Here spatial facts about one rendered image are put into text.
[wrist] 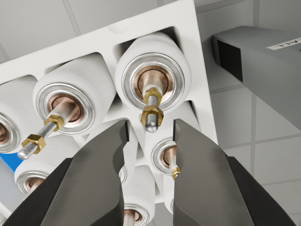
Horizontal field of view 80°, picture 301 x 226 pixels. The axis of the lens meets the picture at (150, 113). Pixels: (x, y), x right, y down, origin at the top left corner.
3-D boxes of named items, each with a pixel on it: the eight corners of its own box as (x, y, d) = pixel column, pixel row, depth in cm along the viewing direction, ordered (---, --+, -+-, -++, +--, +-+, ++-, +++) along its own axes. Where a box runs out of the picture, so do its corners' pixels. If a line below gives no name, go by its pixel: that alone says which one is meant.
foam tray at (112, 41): (25, 57, 45) (-44, 79, 30) (178, 2, 39) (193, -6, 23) (93, 167, 63) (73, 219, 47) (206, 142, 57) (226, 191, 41)
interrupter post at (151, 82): (160, 94, 23) (161, 106, 20) (141, 91, 22) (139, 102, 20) (165, 76, 22) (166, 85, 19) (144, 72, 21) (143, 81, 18)
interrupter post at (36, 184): (51, 185, 31) (40, 202, 28) (44, 191, 32) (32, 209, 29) (39, 177, 30) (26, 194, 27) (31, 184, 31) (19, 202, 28)
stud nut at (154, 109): (167, 115, 15) (168, 120, 15) (152, 127, 16) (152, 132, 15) (151, 100, 15) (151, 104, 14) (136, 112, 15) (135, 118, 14)
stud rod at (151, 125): (159, 90, 20) (161, 128, 13) (152, 96, 20) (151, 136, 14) (152, 84, 20) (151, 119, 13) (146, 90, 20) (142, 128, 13)
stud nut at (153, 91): (165, 97, 19) (165, 101, 18) (153, 107, 19) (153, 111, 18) (152, 84, 18) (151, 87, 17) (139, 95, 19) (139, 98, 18)
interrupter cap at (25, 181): (72, 186, 31) (70, 189, 30) (48, 204, 34) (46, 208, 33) (32, 161, 29) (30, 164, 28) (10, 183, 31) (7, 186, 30)
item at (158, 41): (170, 81, 40) (181, 124, 24) (128, 73, 40) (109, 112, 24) (182, 35, 36) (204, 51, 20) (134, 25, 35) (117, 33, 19)
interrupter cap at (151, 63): (175, 115, 24) (176, 118, 23) (118, 105, 24) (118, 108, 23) (192, 58, 20) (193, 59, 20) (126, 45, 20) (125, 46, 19)
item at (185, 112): (193, 89, 41) (217, 135, 25) (182, 124, 46) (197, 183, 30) (152, 81, 40) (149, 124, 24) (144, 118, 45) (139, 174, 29)
